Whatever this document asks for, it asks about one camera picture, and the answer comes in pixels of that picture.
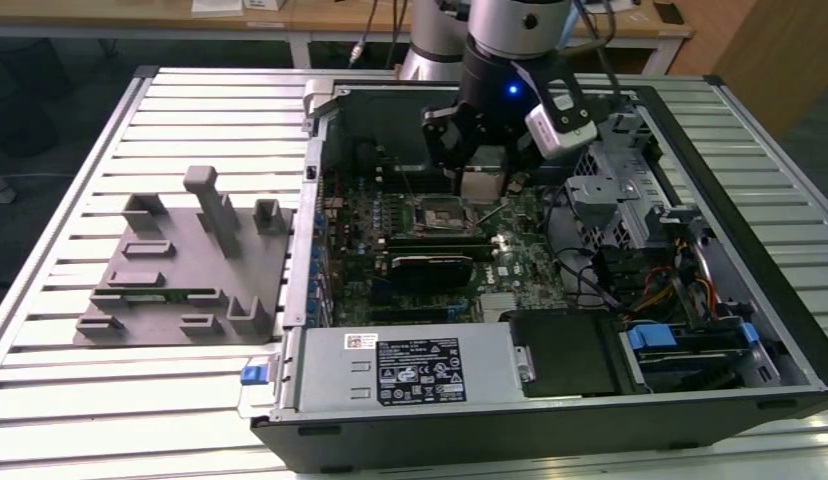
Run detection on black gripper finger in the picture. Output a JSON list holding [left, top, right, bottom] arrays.
[[505, 142, 546, 174], [420, 102, 482, 179]]

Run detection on silver CPU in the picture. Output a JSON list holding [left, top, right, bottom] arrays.
[[461, 169, 510, 205]]

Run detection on metal socket cover frame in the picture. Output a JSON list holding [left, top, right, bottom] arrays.
[[473, 198, 516, 232]]

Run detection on CPU socket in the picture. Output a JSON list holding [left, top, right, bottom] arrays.
[[412, 193, 489, 238]]

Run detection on black RAM slot bank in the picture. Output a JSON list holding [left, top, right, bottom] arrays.
[[382, 232, 506, 261], [370, 166, 466, 194]]

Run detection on silver metal drive cage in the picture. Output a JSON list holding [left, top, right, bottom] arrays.
[[561, 112, 687, 254]]

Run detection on green motherboard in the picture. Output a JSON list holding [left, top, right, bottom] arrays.
[[318, 167, 580, 325]]

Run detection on black graphics card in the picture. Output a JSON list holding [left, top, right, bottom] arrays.
[[385, 253, 478, 296]]

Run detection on small silver heatsink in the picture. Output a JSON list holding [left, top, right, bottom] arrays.
[[478, 293, 521, 322]]

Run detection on small black device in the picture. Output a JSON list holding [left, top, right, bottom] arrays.
[[653, 1, 688, 25]]

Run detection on black expansion slot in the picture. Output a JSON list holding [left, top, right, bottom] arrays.
[[369, 305, 449, 324]]

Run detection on black plastic shroud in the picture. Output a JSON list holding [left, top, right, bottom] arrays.
[[505, 308, 634, 400]]

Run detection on blue disk carrier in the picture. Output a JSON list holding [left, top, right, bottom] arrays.
[[624, 322, 767, 361]]

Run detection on wooden cabinet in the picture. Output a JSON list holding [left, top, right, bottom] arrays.
[[668, 0, 828, 139]]

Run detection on white paper box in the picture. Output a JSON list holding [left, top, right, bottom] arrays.
[[190, 0, 246, 15]]

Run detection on grey parts rack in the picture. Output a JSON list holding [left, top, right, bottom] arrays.
[[73, 163, 297, 349]]

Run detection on silver power supply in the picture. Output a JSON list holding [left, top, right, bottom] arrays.
[[270, 321, 537, 419]]

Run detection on green RAM stick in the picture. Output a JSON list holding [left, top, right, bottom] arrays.
[[93, 285, 223, 305]]

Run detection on wooden desk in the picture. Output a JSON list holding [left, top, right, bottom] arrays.
[[0, 0, 697, 76]]

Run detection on black PC case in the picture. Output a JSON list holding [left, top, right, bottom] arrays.
[[249, 73, 828, 475]]

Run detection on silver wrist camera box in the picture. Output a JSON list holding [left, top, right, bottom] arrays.
[[524, 92, 601, 161]]

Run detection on black cable with brass plug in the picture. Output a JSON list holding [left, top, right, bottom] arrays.
[[553, 34, 609, 56]]

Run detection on thick black camera cable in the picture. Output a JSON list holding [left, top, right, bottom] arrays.
[[597, 0, 626, 99]]

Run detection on dangling cable with silver plug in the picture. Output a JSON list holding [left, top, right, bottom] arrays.
[[346, 0, 384, 70]]

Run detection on black internal cable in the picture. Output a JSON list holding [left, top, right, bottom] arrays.
[[545, 192, 629, 321]]

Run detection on yellow wire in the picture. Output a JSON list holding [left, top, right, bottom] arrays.
[[637, 282, 680, 315]]

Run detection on orange wire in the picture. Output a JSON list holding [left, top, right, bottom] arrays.
[[692, 277, 723, 325]]

